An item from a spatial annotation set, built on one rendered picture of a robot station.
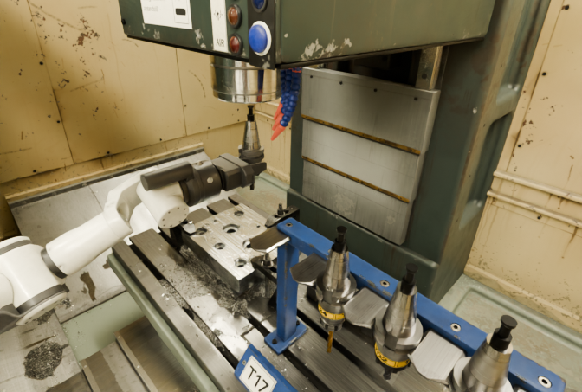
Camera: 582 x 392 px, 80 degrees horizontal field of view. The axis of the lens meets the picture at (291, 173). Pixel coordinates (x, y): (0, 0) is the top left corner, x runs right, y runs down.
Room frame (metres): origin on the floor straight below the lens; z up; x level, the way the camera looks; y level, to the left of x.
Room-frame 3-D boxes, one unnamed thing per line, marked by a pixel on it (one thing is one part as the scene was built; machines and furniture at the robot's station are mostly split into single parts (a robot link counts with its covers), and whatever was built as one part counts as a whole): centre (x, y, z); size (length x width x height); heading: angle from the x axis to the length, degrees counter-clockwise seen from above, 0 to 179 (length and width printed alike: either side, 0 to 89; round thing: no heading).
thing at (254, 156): (0.77, 0.10, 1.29); 0.06 x 0.06 x 0.03
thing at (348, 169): (1.08, -0.21, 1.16); 0.48 x 0.05 x 0.51; 45
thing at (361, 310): (0.37, -0.11, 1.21); 0.07 x 0.05 x 0.01; 135
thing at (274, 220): (0.93, 0.03, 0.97); 0.13 x 0.03 x 0.15; 135
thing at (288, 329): (0.57, 0.00, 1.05); 0.10 x 0.05 x 0.30; 135
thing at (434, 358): (0.29, -0.19, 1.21); 0.07 x 0.05 x 0.01; 135
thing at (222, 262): (0.84, 0.15, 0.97); 0.29 x 0.23 x 0.05; 45
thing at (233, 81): (0.77, 0.10, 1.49); 0.16 x 0.16 x 0.12
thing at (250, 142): (0.77, 0.10, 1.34); 0.04 x 0.04 x 0.07
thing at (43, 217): (1.24, 0.57, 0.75); 0.89 x 0.67 x 0.26; 135
